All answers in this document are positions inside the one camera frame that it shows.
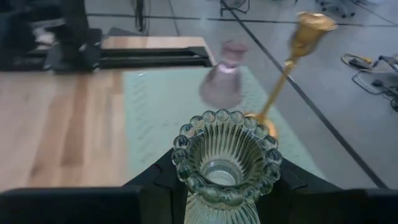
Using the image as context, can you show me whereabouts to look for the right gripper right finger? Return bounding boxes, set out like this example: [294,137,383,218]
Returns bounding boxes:
[257,157,398,224]

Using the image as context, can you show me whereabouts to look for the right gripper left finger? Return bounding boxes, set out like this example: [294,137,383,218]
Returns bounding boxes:
[0,148,188,224]

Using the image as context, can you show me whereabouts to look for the green ribbed glass candle holder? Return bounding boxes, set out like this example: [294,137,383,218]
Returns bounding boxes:
[172,108,283,224]

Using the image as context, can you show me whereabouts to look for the pink ribbed glass candle holder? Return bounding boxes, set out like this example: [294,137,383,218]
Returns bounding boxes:
[198,40,249,110]

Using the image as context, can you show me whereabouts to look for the gold metal candlestick holder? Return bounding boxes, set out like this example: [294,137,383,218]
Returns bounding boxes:
[244,11,339,139]

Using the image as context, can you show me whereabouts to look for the green perforated metal stand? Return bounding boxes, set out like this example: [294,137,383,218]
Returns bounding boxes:
[123,65,327,181]

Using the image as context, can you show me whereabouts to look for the office chair wheel base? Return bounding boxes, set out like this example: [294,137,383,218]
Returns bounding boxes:
[315,0,357,19]

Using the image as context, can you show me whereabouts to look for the black looped floor cable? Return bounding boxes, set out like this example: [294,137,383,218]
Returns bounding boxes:
[351,55,398,113]

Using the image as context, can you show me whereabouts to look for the black metal stand frame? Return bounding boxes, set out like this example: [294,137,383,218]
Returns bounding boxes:
[220,0,251,17]

